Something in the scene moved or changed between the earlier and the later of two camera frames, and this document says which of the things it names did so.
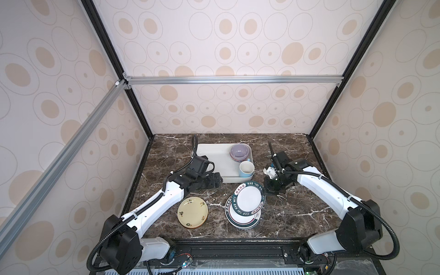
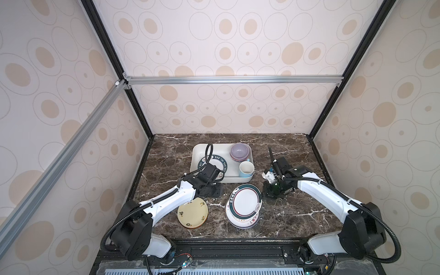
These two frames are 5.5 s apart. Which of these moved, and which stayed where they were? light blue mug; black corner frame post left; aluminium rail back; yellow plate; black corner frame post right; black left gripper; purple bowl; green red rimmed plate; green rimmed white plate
Moved: black left gripper; green red rimmed plate; green rimmed white plate
Stayed: black corner frame post right; purple bowl; aluminium rail back; light blue mug; yellow plate; black corner frame post left
